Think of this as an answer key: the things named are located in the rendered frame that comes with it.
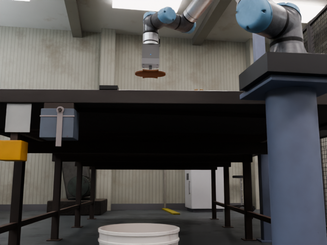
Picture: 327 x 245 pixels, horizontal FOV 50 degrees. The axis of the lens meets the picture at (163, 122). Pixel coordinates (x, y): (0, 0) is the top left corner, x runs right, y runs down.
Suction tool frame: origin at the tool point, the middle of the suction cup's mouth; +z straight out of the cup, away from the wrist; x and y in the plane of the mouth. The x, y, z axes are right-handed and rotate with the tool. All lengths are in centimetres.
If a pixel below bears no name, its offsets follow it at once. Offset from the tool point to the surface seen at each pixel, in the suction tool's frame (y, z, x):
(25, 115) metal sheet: 51, 24, 20
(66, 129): 33, 30, 24
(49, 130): 40, 31, 23
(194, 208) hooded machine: -91, 98, -508
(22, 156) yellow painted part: 51, 41, 21
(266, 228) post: -112, 93, -171
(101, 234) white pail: 17, 69, 36
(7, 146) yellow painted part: 57, 37, 23
